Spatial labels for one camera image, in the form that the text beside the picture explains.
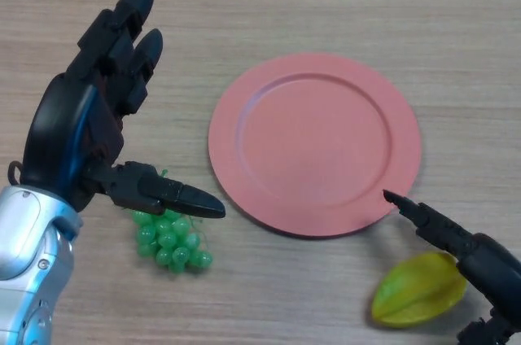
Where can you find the pink round plate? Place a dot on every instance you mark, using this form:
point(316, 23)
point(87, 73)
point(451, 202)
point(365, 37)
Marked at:
point(313, 141)

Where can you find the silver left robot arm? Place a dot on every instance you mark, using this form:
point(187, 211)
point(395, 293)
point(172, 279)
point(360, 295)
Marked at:
point(24, 247)

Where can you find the yellow starfruit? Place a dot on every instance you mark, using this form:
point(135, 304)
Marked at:
point(415, 292)

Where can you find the green grape bunch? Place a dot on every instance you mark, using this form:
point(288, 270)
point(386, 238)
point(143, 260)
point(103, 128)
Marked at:
point(171, 243)

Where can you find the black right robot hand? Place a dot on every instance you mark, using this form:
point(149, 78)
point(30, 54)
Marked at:
point(496, 276)

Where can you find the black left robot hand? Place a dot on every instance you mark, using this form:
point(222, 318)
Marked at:
point(61, 133)

